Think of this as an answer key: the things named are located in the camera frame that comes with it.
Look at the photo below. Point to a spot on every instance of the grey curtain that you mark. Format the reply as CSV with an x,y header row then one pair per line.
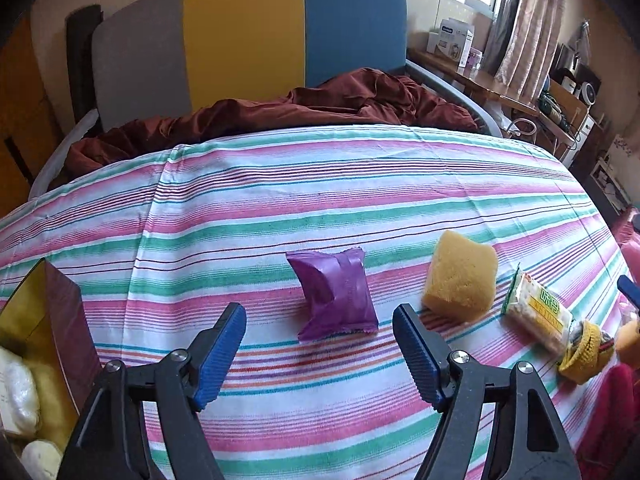
x,y
507,20

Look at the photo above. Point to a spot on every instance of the rolled beige sock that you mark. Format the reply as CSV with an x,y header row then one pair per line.
x,y
42,457

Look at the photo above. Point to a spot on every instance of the purple foil packet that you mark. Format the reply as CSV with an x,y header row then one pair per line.
x,y
335,295

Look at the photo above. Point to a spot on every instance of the maroon blanket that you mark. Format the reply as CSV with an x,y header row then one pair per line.
x,y
350,100

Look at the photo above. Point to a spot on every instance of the green device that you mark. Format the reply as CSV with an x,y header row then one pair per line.
x,y
555,112

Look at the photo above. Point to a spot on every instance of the orange round object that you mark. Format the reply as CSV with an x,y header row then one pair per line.
x,y
629,342

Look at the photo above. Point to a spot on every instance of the patterned pink curtain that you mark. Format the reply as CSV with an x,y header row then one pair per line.
x,y
540,35

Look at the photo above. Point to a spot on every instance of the small white box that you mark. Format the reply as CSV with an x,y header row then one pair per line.
x,y
434,44

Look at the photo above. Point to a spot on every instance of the black appliance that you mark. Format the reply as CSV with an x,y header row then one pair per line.
x,y
567,62

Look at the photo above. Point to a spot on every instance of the white plastic bag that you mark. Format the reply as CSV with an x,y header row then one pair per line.
x,y
20,400

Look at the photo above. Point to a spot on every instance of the brown cardboard box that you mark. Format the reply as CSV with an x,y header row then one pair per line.
x,y
65,310

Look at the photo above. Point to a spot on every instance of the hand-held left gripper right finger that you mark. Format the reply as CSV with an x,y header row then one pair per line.
x,y
417,355

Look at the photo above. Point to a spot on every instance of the white appliance box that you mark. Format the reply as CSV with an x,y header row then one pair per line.
x,y
457,42

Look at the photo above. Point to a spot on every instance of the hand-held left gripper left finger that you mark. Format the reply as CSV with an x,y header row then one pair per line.
x,y
220,355

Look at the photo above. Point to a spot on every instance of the printed cardboard box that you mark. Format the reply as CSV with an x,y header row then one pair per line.
x,y
607,180

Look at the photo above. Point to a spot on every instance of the yellow knitted pouch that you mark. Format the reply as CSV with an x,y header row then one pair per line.
x,y
582,360

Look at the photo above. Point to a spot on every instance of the wooden desk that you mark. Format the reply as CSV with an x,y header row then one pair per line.
x,y
480,80

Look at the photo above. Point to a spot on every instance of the small white fan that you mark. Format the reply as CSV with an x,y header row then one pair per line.
x,y
586,92

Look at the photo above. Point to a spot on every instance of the grey yellow blue headboard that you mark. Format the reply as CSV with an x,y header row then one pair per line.
x,y
240,35

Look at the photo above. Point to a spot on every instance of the grey bed rail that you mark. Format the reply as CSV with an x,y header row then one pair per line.
x,y
450,90
60,155

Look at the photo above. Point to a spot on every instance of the red cloth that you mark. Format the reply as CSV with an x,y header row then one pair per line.
x,y
615,410

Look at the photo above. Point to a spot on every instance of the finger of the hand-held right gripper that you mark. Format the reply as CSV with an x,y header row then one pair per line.
x,y
631,292

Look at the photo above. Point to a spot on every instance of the green-edged snack packet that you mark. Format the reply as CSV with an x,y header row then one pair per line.
x,y
537,312

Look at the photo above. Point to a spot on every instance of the large yellow sponge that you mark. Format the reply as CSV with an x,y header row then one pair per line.
x,y
460,275

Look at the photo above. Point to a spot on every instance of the striped bed sheet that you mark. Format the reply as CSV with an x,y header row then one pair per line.
x,y
300,200

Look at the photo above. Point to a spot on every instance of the small yellow sponge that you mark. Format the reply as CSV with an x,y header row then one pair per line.
x,y
52,400

